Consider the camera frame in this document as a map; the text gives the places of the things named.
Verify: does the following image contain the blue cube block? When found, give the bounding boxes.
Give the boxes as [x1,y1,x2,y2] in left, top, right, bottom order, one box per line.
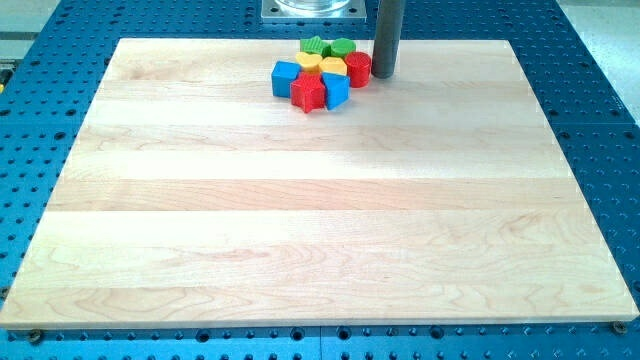
[271,61,301,98]

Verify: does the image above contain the red star block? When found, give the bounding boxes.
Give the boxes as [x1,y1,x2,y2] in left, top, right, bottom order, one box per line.
[290,72,326,113]

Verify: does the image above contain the blue pentagon block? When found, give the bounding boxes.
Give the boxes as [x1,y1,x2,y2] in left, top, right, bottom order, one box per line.
[321,72,350,110]

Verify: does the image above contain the yellow pentagon block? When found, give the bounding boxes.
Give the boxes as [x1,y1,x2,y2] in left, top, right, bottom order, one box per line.
[318,57,348,76]

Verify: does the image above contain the yellow heart block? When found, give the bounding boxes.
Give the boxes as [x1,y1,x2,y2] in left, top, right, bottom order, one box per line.
[295,52,323,74]

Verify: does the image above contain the red cylinder block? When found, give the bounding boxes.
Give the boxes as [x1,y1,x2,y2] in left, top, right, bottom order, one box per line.
[344,51,372,88]

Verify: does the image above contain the large wooden board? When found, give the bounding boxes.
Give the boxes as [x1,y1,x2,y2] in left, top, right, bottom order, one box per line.
[1,38,638,330]

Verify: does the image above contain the green cylinder block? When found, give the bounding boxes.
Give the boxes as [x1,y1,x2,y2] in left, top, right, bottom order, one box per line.
[330,38,356,58]

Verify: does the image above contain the green star block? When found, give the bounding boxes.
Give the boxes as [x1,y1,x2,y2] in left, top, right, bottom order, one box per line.
[300,36,331,57]

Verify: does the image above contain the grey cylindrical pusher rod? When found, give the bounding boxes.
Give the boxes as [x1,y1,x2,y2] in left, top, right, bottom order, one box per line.
[371,0,406,79]

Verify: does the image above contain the left board stop screw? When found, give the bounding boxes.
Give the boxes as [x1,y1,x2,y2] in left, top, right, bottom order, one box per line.
[26,329,43,344]

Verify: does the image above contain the board stop screw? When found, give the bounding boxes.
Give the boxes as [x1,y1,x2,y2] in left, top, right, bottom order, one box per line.
[26,329,43,344]
[611,321,627,335]

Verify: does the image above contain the right board stop screw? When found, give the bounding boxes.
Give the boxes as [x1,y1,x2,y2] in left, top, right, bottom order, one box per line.
[611,321,627,335]

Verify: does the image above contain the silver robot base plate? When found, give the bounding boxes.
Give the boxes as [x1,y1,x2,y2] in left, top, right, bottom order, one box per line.
[259,0,367,24]

